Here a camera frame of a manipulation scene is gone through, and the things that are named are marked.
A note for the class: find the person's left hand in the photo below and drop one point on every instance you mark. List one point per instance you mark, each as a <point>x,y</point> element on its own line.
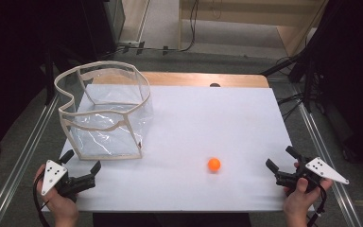
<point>60,208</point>

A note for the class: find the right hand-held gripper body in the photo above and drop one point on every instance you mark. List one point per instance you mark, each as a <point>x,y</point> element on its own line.
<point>324,170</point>

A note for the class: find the dark curtain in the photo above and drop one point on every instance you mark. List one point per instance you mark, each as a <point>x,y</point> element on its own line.
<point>12,63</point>
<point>353,78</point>

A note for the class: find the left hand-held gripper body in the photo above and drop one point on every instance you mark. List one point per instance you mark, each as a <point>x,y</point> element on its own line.
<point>54,175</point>

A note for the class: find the clear plastic bag beige trim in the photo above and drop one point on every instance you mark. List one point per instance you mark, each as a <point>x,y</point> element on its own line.
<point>107,135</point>

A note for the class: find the wooden table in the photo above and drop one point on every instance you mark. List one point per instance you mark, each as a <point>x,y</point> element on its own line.
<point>186,78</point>

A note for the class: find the metal floor rail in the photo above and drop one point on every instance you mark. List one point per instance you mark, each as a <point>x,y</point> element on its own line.
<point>21,164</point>
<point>326,157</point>

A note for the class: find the person's dark clothing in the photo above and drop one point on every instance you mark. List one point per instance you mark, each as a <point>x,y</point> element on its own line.
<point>170,220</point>

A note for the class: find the light wooden furniture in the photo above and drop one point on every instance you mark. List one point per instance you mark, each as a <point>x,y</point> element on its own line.
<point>290,38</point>

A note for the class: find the black upright pole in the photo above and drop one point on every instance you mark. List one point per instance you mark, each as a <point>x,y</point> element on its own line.
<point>48,78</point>

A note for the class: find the orange ball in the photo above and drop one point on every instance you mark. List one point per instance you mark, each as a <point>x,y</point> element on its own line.
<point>214,164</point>

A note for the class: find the person's right hand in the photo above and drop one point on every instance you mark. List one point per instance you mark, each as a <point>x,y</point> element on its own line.
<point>297,205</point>

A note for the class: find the black stand leg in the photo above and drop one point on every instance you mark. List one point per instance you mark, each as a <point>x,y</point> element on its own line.
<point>280,66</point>

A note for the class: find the white board sheet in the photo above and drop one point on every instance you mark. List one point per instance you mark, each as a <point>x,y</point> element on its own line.
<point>201,126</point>

